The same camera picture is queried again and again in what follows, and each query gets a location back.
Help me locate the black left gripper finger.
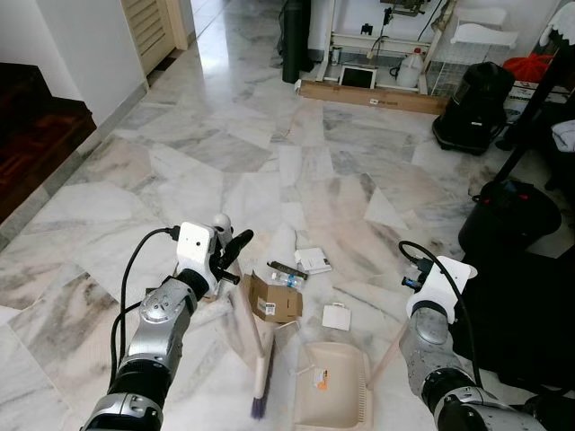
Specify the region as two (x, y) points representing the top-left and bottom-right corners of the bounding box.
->
(225, 230), (255, 268)

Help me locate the beige broom with purple bristles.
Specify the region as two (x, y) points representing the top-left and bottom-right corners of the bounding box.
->
(212, 214), (276, 423)

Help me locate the beige dustpan with long handle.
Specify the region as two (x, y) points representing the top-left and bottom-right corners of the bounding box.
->
(294, 314), (412, 428)

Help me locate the brown cardboard piece with label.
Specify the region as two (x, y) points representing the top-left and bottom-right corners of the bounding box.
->
(247, 271), (304, 324)

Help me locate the clear plastic bottle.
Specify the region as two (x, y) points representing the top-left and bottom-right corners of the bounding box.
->
(267, 260), (309, 290)

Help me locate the clear plastic sheet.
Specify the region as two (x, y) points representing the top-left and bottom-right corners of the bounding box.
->
(216, 292), (302, 365)

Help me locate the small white box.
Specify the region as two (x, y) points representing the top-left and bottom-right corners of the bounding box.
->
(295, 248), (333, 276)

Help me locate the white paper square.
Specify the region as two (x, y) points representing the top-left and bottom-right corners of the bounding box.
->
(322, 303), (351, 330)

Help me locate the black bag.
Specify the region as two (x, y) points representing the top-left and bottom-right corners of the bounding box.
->
(458, 178), (562, 257)

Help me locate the black folding chair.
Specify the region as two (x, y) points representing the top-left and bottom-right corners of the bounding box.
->
(447, 251), (575, 400)

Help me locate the black canister vacuum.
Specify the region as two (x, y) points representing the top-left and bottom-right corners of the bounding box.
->
(433, 61), (516, 155)

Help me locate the long brown cardboard box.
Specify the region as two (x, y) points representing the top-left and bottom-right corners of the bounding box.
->
(299, 79), (450, 116)

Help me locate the black table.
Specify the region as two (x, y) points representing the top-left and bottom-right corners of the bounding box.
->
(497, 40), (575, 180)

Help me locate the white plastic jug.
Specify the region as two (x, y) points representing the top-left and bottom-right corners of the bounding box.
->
(395, 49), (425, 89)

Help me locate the white bag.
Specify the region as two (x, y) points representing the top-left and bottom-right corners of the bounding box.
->
(550, 119), (575, 152)

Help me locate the tall black cylinder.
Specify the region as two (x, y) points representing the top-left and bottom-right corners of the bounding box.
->
(280, 0), (314, 84)

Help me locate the sewing machine table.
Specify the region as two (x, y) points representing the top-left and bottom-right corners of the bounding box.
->
(310, 0), (468, 95)

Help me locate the dark wooden step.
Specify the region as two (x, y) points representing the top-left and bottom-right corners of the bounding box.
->
(0, 63), (98, 225)

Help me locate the wooden louvre door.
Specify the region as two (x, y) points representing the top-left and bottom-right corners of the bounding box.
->
(121, 0), (191, 75)

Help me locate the red cloth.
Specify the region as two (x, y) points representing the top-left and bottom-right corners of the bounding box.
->
(501, 54), (553, 84)

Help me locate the white rack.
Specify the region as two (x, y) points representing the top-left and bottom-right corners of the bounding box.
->
(429, 4), (520, 95)

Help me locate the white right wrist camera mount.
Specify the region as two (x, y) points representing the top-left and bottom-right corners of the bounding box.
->
(418, 259), (477, 315)

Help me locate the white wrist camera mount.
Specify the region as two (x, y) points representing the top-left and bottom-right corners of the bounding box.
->
(418, 259), (477, 315)
(175, 223), (219, 293)

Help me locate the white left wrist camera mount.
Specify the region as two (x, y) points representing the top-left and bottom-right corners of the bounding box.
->
(175, 223), (219, 293)

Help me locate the tablet with white frame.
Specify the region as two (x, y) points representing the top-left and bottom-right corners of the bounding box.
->
(340, 66), (378, 91)

